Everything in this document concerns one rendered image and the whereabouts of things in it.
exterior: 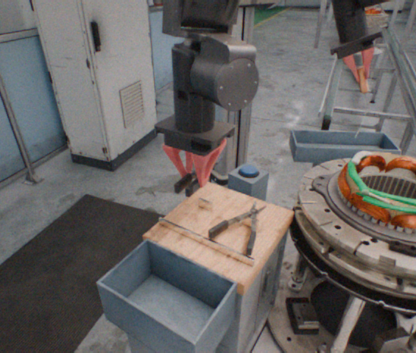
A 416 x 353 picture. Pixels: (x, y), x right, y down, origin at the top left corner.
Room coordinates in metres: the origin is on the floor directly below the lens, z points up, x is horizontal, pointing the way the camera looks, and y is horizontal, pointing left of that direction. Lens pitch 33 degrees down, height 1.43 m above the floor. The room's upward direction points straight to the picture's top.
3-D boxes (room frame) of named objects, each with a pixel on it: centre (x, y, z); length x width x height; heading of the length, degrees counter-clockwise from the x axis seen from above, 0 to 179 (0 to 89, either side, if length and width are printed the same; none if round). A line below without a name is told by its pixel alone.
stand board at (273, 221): (0.44, -0.03, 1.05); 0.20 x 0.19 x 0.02; 147
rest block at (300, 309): (0.42, -0.21, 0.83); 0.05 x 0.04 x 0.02; 1
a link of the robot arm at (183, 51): (0.43, 0.01, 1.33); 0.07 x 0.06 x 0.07; 31
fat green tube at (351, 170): (0.47, -0.26, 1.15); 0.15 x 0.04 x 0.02; 153
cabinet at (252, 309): (0.44, -0.03, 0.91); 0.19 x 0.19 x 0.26; 57
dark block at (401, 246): (0.34, -0.28, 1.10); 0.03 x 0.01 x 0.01; 63
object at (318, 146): (0.77, -0.36, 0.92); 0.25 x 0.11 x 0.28; 85
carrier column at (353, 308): (0.35, -0.26, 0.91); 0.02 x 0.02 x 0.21
